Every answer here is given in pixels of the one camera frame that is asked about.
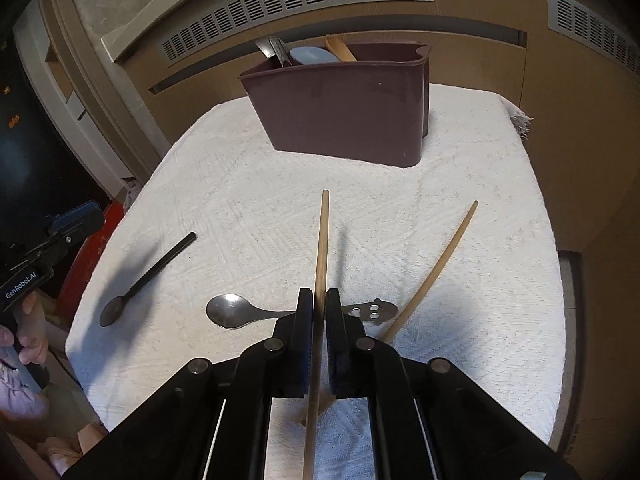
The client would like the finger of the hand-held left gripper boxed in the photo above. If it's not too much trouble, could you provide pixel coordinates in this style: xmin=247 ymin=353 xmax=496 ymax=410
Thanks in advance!
xmin=49 ymin=201 xmax=105 ymax=229
xmin=15 ymin=221 xmax=103 ymax=267

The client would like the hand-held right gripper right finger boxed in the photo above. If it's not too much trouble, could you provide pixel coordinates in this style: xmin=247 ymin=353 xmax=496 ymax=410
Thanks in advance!
xmin=325 ymin=287 xmax=583 ymax=480

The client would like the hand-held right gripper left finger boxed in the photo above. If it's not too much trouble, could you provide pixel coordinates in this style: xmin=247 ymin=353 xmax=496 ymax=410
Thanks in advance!
xmin=60 ymin=287 xmax=315 ymax=480

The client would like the wooden chopstick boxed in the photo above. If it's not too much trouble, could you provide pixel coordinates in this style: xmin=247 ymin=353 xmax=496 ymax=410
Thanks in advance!
xmin=301 ymin=189 xmax=331 ymax=480
xmin=381 ymin=201 xmax=479 ymax=342

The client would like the brown plastic utensil holder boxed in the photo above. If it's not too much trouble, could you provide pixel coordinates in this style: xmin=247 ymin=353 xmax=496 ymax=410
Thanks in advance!
xmin=239 ymin=42 xmax=432 ymax=168

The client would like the grey blue silicone spoon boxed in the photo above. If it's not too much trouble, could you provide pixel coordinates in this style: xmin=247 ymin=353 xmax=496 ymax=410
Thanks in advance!
xmin=289 ymin=46 xmax=340 ymax=67

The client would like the wooden spoon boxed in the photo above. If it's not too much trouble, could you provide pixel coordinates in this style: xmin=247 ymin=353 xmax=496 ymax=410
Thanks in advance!
xmin=324 ymin=35 xmax=358 ymax=63

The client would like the person's left hand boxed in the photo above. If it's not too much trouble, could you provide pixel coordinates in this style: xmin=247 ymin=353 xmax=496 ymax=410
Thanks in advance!
xmin=0 ymin=292 xmax=51 ymax=367

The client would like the red object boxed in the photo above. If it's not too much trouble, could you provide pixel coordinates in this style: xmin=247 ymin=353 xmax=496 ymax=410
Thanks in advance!
xmin=75 ymin=200 xmax=126 ymax=281

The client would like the white shelf unit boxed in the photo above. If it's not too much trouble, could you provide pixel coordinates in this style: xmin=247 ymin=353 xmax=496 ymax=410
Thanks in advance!
xmin=15 ymin=0 xmax=151 ymax=181

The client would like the white textured table cloth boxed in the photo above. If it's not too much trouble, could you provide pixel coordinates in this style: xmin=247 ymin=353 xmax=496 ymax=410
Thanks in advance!
xmin=65 ymin=82 xmax=568 ymax=480

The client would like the beige stone countertop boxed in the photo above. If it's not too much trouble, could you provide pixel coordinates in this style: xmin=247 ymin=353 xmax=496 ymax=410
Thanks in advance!
xmin=65 ymin=0 xmax=301 ymax=63

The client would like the long grey vent grille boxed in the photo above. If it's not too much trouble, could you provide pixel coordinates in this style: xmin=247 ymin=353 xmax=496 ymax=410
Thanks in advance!
xmin=160 ymin=0 xmax=435 ymax=63

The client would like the short grey vent grille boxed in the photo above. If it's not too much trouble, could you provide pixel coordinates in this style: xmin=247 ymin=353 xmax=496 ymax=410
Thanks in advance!
xmin=546 ymin=0 xmax=640 ymax=63

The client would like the metal spoon with pierced handle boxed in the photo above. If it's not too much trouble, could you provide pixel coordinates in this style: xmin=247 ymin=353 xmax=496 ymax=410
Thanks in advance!
xmin=206 ymin=293 xmax=399 ymax=330

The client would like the black handled grey spoon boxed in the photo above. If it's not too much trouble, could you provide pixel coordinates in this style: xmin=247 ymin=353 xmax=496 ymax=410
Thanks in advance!
xmin=99 ymin=232 xmax=197 ymax=328

